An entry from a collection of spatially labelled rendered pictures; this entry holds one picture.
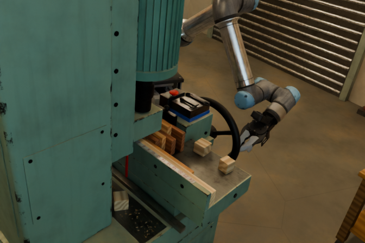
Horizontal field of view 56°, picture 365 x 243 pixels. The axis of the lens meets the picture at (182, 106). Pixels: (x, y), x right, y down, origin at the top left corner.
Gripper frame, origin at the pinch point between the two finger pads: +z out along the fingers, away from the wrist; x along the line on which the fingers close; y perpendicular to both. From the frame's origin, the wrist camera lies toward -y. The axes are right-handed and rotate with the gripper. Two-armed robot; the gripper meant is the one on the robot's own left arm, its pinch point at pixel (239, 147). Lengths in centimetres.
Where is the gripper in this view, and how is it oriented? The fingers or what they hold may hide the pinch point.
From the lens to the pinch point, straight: 133.3
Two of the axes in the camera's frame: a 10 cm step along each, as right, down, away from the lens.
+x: -7.0, -4.8, 5.3
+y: 1.9, 5.9, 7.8
